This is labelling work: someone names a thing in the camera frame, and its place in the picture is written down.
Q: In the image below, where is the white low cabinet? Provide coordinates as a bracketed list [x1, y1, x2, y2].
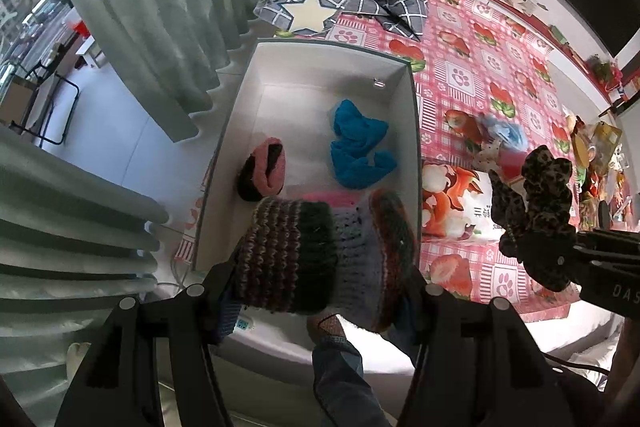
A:
[424, 0, 622, 118]

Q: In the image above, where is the small white plush toy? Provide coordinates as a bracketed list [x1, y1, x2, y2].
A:
[472, 142, 528, 180]

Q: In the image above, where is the striped knitted sock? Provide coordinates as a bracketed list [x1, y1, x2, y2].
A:
[234, 188, 420, 334]

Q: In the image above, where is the grey storage box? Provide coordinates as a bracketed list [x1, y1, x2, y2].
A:
[191, 38, 422, 288]

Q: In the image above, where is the pile of toys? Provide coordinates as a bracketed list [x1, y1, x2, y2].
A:
[564, 113, 640, 229]

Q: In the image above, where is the grey green curtain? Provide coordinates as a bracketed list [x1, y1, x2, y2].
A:
[0, 0, 287, 427]

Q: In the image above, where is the blue cloth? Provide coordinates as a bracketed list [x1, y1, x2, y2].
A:
[329, 99, 399, 190]

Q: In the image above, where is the light blue sock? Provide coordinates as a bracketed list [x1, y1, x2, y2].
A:
[474, 113, 530, 154]

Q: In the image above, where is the black folding chair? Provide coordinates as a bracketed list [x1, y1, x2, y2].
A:
[0, 41, 82, 148]

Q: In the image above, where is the orange flower tissue pack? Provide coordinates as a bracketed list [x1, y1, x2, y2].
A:
[421, 161, 507, 241]

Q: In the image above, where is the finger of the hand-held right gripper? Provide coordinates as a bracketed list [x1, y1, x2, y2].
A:
[571, 228, 640, 279]

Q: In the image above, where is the red flower plant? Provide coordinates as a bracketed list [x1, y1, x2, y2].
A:
[591, 56, 622, 88]

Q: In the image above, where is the pink and black sock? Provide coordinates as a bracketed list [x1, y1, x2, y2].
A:
[236, 136, 289, 202]

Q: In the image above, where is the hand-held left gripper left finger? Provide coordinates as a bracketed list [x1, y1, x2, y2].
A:
[55, 259, 242, 427]

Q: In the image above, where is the leopard print cloth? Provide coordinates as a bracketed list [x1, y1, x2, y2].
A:
[486, 145, 578, 294]

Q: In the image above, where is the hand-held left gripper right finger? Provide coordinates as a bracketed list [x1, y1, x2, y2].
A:
[390, 268, 617, 427]

